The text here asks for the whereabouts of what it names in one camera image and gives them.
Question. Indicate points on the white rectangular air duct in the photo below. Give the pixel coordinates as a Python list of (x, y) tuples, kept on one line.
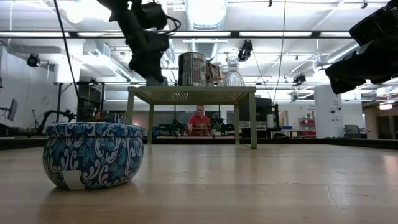
[(102, 59)]

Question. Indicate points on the round white air duct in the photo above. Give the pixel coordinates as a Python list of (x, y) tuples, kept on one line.
[(206, 12)]

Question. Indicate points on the silver ventilation duct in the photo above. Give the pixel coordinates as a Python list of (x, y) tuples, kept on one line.
[(337, 54)]

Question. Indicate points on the black ceiling spotlight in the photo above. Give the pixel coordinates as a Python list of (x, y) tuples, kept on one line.
[(299, 77), (245, 49), (33, 60)]

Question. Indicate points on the blue floral candle tin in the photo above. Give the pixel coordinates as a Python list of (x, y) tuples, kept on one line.
[(93, 155)]

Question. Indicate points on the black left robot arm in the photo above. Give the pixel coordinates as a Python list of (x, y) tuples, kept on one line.
[(130, 18)]

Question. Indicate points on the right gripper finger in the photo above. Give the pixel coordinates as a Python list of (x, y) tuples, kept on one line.
[(348, 67), (354, 81)]

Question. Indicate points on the glowing wall lamp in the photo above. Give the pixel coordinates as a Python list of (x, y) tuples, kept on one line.
[(385, 106)]

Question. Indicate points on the long ceiling light panel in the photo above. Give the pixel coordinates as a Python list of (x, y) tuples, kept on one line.
[(34, 34), (202, 34), (99, 34), (273, 34), (335, 34)]

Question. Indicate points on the black aluminium table frame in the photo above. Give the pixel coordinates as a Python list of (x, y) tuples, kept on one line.
[(311, 142)]

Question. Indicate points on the dark storage rack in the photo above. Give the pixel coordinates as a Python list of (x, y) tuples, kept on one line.
[(90, 99)]

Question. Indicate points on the white ceiling pipe bundle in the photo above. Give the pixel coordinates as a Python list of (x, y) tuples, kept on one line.
[(171, 62)]

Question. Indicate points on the small tilted monitor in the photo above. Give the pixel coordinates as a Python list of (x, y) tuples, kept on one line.
[(12, 109)]

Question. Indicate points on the black ceiling beam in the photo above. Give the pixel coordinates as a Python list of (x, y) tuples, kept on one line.
[(234, 34)]

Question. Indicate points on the person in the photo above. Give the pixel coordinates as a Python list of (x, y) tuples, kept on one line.
[(199, 121)]

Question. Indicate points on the black background robot arm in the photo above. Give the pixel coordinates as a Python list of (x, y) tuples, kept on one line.
[(56, 115), (222, 124), (172, 127)]

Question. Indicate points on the red storage shelf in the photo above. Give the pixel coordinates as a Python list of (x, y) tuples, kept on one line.
[(308, 126)]

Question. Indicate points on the large black monitor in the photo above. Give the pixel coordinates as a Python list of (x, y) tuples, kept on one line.
[(261, 115)]

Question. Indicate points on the black office chair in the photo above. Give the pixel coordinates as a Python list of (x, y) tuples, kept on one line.
[(353, 130)]

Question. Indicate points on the clear glass candlestick holder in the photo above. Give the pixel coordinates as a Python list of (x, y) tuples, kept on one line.
[(234, 76), (223, 74)]

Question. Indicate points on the white pillar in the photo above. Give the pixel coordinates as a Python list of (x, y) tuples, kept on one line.
[(328, 112)]

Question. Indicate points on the green perforated metal shelf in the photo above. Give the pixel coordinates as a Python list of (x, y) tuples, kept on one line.
[(192, 93)]

